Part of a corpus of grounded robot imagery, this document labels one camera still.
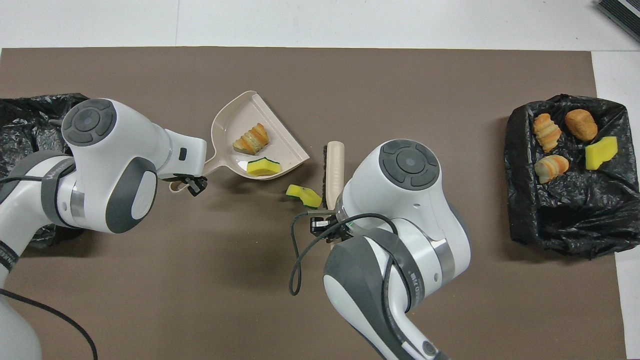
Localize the toy croissant piece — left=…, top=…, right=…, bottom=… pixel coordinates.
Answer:
left=232, top=123, right=270, bottom=155
left=533, top=113, right=562, bottom=153

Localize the pink bin with black bag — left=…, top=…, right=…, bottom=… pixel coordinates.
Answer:
left=0, top=93, right=91, bottom=249

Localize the brown table mat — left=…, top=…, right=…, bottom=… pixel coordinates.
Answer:
left=0, top=47, right=628, bottom=360

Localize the dark grey ribbed device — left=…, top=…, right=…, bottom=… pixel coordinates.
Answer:
left=595, top=0, right=640, bottom=43

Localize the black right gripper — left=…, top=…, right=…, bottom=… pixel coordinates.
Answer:
left=185, top=175, right=351, bottom=241

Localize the notched yellow sponge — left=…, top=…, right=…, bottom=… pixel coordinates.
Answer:
left=285, top=184, right=323, bottom=209

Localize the beige brush with black bristles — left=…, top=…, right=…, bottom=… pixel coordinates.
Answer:
left=323, top=141, right=346, bottom=211

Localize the toy croissant with pale end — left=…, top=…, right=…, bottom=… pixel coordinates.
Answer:
left=534, top=154, right=570, bottom=184

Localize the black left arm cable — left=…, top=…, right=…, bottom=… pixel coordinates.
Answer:
left=0, top=287, right=99, bottom=360

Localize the bin covered by black bag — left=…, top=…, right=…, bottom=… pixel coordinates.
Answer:
left=504, top=94, right=640, bottom=260

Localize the brown toy bread roll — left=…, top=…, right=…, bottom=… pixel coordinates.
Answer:
left=565, top=108, right=598, bottom=142

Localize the plain yellow sponge piece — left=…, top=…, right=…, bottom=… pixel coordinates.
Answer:
left=585, top=136, right=619, bottom=171

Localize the beige plastic dustpan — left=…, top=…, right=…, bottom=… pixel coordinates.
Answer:
left=169, top=90, right=311, bottom=193

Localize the yellow sponge with green pad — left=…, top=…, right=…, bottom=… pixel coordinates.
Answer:
left=246, top=157, right=282, bottom=177

